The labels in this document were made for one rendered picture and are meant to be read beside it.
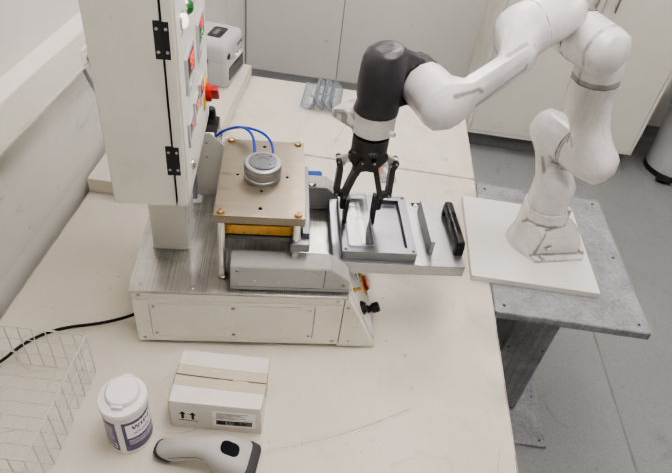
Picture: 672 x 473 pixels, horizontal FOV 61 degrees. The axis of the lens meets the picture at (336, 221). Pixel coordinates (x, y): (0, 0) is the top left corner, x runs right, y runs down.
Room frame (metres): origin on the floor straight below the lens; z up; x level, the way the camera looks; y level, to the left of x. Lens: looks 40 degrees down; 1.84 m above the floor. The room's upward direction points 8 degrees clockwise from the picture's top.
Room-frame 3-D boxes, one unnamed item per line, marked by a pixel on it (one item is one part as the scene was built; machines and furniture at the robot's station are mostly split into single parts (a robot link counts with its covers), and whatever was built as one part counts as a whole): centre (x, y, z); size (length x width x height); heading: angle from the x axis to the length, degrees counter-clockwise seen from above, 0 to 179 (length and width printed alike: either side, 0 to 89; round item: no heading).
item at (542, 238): (1.30, -0.61, 0.84); 0.22 x 0.19 x 0.14; 95
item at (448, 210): (1.04, -0.27, 0.99); 0.15 x 0.02 x 0.04; 8
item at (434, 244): (1.02, -0.14, 0.97); 0.30 x 0.22 x 0.08; 98
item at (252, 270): (0.85, 0.08, 0.97); 0.25 x 0.05 x 0.07; 98
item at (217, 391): (0.65, 0.18, 0.80); 0.19 x 0.13 x 0.09; 90
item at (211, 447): (0.52, 0.18, 0.79); 0.20 x 0.08 x 0.08; 90
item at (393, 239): (1.01, -0.09, 0.98); 0.20 x 0.17 x 0.03; 8
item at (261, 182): (0.99, 0.20, 1.08); 0.31 x 0.24 x 0.13; 8
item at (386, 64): (1.03, -0.08, 1.35); 0.18 x 0.10 x 0.13; 118
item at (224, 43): (1.99, 0.56, 0.88); 0.25 x 0.20 x 0.17; 84
